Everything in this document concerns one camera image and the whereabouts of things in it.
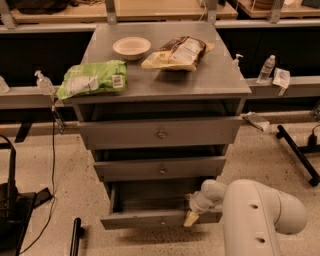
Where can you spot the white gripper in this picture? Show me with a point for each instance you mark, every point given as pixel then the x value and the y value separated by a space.
pixel 199 204

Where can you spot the grey bottom drawer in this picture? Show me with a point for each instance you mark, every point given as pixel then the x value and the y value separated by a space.
pixel 149 203

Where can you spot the grey drawer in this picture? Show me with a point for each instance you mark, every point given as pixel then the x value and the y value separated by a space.
pixel 155 133
pixel 152 169
pixel 149 203

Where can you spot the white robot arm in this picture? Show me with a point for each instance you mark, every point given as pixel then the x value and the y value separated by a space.
pixel 253 213

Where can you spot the grey middle drawer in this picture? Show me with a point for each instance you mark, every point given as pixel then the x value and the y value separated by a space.
pixel 152 169

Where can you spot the grey drawer cabinet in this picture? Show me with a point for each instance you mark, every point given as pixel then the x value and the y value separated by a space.
pixel 215 89

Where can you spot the grey top drawer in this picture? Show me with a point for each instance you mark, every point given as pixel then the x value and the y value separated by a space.
pixel 155 133

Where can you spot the black tube bottom left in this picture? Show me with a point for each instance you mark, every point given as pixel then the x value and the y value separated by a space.
pixel 76 236

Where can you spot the black stand base right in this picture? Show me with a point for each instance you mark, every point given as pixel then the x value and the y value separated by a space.
pixel 301 151

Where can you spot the small pump bottle right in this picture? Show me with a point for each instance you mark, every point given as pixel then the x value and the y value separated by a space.
pixel 236 61

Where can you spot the green chip bag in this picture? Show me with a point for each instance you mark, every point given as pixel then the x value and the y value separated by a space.
pixel 93 78

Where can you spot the brown yellow snack bag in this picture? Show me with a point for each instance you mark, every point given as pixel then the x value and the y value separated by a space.
pixel 181 53

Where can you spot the white wipe packet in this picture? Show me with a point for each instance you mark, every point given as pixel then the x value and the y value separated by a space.
pixel 281 78

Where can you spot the clear water bottle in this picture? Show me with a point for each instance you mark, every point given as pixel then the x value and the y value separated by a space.
pixel 266 69

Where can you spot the white paper bowl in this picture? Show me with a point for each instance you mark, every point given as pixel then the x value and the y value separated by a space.
pixel 132 48

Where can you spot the black equipment stand left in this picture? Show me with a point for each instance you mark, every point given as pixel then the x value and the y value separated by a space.
pixel 15 208

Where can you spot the clear sanitizer pump bottle left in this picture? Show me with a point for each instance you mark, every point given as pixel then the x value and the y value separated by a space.
pixel 44 83

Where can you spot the clear bottle far left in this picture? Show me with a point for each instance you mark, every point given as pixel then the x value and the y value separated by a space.
pixel 4 88

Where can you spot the black bag on shelf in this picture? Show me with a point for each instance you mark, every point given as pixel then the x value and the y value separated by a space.
pixel 34 7

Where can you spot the folded paper packet on rail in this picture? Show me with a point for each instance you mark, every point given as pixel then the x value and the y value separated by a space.
pixel 257 121

